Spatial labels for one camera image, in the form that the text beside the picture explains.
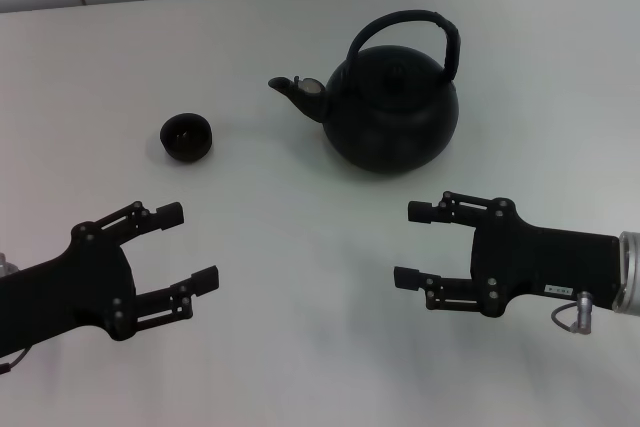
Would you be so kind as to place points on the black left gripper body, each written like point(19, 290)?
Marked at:
point(75, 287)

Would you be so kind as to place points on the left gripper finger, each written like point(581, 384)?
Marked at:
point(145, 219)
point(202, 279)

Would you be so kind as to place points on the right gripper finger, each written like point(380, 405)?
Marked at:
point(407, 278)
point(420, 212)

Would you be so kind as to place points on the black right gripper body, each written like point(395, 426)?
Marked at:
point(540, 262)

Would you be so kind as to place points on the small black teacup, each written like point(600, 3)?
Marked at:
point(186, 143)

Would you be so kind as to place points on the black round teapot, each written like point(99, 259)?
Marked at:
point(390, 122)

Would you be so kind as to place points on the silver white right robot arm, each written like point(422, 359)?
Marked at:
point(630, 272)

